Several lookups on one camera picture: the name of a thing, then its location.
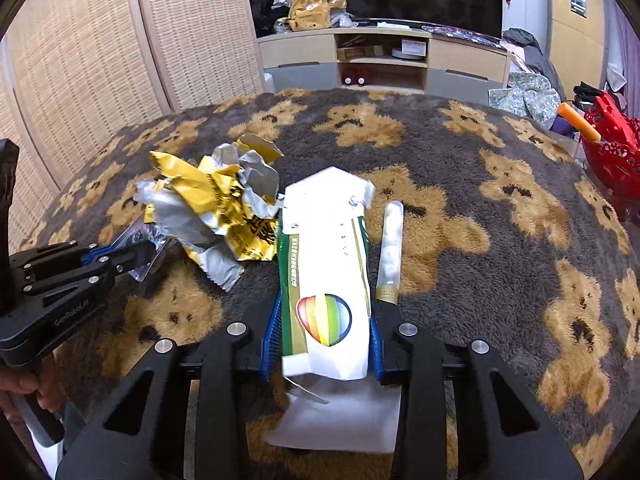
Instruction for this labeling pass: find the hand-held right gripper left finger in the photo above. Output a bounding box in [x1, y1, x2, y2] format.
[55, 290, 285, 480]

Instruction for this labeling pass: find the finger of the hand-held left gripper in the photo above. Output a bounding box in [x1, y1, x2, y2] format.
[10, 239, 157, 274]
[22, 254, 154, 297]

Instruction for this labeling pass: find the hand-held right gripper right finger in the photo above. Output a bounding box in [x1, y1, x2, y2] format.
[367, 310, 585, 480]

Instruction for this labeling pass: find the clear plastic wrapper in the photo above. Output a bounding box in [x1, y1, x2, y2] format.
[116, 227, 169, 282]

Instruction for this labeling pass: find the white package with green stripe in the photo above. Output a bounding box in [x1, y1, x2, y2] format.
[277, 166, 377, 382]

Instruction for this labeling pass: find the yellow foil wrapper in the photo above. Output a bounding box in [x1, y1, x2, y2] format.
[136, 133, 285, 292]

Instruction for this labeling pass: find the person's left hand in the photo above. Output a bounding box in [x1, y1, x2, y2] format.
[0, 355, 64, 427]

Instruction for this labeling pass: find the white paper sheet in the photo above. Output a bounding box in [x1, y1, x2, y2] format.
[263, 374, 402, 455]

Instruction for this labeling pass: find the brown bear print blanket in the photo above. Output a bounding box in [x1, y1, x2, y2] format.
[20, 87, 640, 480]

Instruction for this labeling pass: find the clear tube of cotton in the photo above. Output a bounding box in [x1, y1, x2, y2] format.
[375, 200, 404, 305]

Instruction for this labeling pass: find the woven folding screen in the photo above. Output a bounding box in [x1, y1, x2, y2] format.
[0, 0, 266, 257]

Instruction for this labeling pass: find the beige television stand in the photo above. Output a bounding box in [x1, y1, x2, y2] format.
[257, 25, 511, 99]

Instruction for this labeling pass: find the green floral cloth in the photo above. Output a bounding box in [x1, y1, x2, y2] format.
[487, 71, 561, 121]

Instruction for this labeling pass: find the brown flat box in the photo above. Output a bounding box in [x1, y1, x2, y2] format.
[337, 45, 386, 61]

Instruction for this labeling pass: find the red openwork basket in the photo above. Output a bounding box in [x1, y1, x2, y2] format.
[579, 91, 640, 221]

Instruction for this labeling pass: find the orange tube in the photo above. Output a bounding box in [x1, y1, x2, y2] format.
[557, 102, 601, 144]

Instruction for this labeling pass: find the yellow backpack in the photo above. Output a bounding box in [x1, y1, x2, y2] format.
[287, 0, 334, 34]

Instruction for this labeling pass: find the dark patterned cushion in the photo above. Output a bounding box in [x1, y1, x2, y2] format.
[422, 24, 506, 46]

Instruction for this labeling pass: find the black bag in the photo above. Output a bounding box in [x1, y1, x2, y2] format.
[572, 81, 604, 109]

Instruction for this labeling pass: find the pile of grey clothes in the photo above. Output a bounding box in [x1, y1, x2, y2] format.
[502, 27, 551, 81]

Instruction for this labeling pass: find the beige standing air conditioner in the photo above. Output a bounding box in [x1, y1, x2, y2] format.
[545, 0, 609, 97]

